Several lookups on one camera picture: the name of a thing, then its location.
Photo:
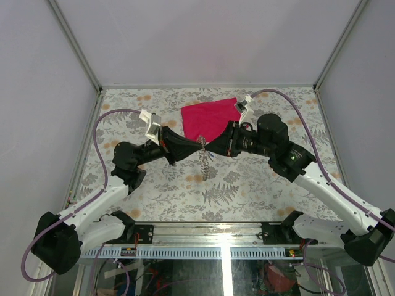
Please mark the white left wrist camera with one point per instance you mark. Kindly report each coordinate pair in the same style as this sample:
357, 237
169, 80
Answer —
153, 125

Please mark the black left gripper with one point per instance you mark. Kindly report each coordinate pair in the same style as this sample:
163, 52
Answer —
176, 147

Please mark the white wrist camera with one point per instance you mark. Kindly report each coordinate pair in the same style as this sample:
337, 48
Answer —
153, 125
244, 109

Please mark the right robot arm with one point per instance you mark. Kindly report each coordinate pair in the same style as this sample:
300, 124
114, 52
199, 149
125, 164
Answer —
363, 230

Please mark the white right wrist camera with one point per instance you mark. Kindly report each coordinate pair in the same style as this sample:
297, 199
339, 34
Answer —
244, 109

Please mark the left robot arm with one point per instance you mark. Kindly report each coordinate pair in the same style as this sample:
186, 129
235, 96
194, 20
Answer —
61, 238

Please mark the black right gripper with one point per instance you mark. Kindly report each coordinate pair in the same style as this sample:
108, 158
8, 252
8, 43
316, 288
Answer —
226, 143

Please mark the pink cloth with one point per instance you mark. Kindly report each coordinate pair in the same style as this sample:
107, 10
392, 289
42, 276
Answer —
208, 119

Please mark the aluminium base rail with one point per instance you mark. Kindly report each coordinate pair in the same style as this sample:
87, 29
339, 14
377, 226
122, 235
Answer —
203, 241

